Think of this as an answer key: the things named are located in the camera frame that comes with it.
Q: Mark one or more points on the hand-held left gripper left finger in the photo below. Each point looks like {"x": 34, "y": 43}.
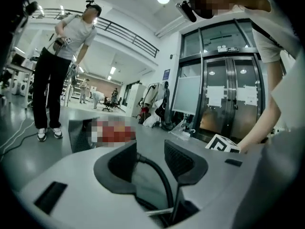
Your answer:
{"x": 71, "y": 187}

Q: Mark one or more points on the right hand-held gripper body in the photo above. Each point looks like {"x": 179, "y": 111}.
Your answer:
{"x": 221, "y": 143}

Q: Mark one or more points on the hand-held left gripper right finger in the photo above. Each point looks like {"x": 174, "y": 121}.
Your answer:
{"x": 214, "y": 180}

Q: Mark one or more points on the person's right forearm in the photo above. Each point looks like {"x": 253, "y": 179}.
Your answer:
{"x": 264, "y": 120}

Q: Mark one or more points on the white paper notice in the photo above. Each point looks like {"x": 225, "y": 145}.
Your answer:
{"x": 247, "y": 95}
{"x": 214, "y": 95}

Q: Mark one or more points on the white panel board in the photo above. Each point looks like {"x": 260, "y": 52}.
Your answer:
{"x": 187, "y": 94}

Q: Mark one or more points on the white plastic bag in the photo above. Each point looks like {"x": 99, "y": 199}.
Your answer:
{"x": 150, "y": 121}

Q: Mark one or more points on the clothes rack with coats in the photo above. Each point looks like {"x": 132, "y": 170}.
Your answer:
{"x": 155, "y": 96}

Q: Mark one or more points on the black office chair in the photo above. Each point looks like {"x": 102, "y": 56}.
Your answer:
{"x": 107, "y": 105}

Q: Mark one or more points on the white locker cabinet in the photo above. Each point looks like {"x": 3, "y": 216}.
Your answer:
{"x": 137, "y": 96}

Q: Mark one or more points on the white washing machine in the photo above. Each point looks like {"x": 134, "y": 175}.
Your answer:
{"x": 23, "y": 88}
{"x": 13, "y": 87}

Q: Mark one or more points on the white desk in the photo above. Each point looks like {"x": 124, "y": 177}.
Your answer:
{"x": 19, "y": 68}

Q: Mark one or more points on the person's white t-shirt torso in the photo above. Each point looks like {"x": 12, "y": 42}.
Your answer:
{"x": 281, "y": 23}

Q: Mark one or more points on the black balcony railing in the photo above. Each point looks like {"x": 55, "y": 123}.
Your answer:
{"x": 124, "y": 34}

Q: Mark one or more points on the blue wall sign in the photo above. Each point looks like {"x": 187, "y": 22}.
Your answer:
{"x": 166, "y": 74}

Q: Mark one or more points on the black head-worn camera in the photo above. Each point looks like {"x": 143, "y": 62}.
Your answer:
{"x": 186, "y": 11}

